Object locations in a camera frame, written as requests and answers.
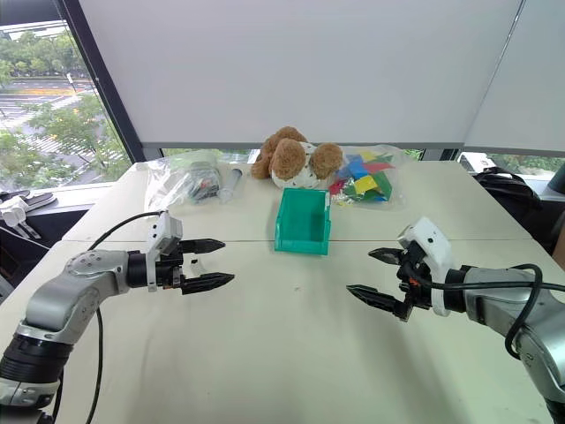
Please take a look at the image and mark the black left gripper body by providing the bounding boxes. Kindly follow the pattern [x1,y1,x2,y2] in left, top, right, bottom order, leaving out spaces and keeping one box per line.
[154,240,187,293]

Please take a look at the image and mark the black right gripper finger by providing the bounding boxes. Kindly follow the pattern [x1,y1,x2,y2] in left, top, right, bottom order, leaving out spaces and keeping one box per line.
[367,247,405,268]
[345,284,410,317]

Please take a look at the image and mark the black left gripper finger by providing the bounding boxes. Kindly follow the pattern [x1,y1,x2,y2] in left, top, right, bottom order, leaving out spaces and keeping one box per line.
[180,238,227,255]
[179,272,236,297]

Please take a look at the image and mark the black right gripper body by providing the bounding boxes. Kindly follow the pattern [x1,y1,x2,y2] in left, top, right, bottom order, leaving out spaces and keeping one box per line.
[394,244,436,324]

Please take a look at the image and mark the clear plastic syringe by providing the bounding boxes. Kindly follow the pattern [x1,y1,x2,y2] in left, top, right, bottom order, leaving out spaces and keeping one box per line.
[217,167,245,205]

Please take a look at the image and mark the plastic bag of dark parts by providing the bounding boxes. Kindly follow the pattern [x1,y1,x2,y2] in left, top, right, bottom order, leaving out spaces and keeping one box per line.
[145,149,222,209]

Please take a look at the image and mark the plastic bag of coloured blocks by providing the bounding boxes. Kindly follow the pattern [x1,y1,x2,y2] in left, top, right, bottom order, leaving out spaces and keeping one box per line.
[328,144,408,209]

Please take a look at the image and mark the green plastic bin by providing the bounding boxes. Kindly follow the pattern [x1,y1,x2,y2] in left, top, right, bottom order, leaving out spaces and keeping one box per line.
[274,186,333,257]

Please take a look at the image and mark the brown white plush dog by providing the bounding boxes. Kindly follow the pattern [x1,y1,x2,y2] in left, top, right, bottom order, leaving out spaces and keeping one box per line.
[250,125,345,192]

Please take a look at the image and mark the black backpack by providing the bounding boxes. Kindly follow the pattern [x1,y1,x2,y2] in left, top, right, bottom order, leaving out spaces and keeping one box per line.
[473,166,558,251]

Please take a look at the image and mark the white plastic device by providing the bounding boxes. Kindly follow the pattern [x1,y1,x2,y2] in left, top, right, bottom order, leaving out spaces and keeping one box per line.
[0,195,43,240]

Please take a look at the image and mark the dark grey rounded object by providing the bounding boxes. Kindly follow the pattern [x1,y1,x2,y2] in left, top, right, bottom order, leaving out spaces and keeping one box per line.
[546,162,565,196]

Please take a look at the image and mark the wide white roller blind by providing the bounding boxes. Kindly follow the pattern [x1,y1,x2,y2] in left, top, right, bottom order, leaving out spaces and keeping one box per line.
[78,0,525,150]

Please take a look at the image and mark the narrow white roller blind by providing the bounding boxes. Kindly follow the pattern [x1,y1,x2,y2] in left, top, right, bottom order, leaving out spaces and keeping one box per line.
[462,0,565,156]

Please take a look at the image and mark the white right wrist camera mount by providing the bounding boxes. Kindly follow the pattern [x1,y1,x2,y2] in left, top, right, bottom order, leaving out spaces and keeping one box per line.
[396,216,456,318]

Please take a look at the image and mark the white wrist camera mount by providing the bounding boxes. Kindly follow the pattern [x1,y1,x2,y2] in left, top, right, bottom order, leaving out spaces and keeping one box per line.
[396,216,456,318]
[146,210,184,293]

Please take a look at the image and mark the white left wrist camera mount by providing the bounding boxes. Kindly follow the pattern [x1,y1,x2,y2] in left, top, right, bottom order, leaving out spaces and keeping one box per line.
[146,210,184,293]

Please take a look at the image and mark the black window frame post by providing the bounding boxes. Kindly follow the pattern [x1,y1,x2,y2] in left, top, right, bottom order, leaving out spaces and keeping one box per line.
[56,0,147,165]

